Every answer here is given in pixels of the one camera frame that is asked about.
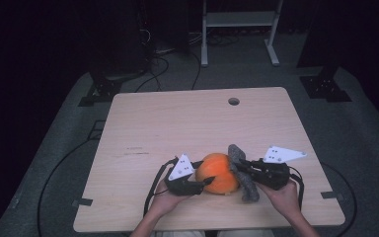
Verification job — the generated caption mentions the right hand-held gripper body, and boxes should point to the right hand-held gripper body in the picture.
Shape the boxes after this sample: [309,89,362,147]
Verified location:
[252,145,308,192]

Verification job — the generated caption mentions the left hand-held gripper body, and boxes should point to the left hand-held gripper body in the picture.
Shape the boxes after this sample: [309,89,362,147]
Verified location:
[163,152,206,198]

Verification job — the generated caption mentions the orange plush toy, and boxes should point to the orange plush toy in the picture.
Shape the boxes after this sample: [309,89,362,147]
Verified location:
[194,152,241,196]

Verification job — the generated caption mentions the grey fuzzy cloth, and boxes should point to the grey fuzzy cloth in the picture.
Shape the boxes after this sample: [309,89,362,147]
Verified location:
[227,143,261,203]

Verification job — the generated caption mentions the person's right hand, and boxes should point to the person's right hand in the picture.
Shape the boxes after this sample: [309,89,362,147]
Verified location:
[258,179,302,222]

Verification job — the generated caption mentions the person's left hand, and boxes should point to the person's left hand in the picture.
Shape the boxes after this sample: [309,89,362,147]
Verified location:
[149,180,192,218]

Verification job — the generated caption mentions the black stand base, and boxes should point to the black stand base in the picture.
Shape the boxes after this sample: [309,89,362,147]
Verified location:
[298,64,353,104]
[78,63,146,108]

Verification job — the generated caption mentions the white metal stand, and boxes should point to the white metal stand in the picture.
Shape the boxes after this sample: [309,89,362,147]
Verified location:
[200,0,284,68]

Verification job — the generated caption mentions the dark equipment tower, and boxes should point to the dark equipment tower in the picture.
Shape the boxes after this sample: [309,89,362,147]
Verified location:
[90,0,152,75]

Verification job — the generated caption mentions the right hand-held gripper cable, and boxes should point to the right hand-held gripper cable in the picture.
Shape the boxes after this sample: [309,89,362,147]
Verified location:
[289,166,306,211]

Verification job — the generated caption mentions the long black floor cable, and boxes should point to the long black floor cable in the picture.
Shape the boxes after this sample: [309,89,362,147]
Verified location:
[320,162,358,237]
[37,137,97,237]

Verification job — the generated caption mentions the thin black floor cable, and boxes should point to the thin black floor cable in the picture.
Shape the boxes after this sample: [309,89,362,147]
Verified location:
[190,51,202,91]
[134,56,171,93]

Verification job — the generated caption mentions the tangle of floor cables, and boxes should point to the tangle of floor cables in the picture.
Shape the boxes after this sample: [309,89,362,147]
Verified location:
[189,31,241,47]

